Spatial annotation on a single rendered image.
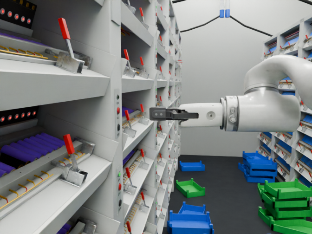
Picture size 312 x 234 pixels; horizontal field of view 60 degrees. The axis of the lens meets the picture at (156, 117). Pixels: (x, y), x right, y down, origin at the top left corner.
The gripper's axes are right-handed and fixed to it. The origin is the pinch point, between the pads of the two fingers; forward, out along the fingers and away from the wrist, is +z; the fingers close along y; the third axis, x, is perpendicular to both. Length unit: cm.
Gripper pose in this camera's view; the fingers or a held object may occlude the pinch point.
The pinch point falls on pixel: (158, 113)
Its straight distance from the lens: 66.0
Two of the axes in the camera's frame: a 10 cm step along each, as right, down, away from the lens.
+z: -9.9, 0.0, 1.4
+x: -0.1, -9.9, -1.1
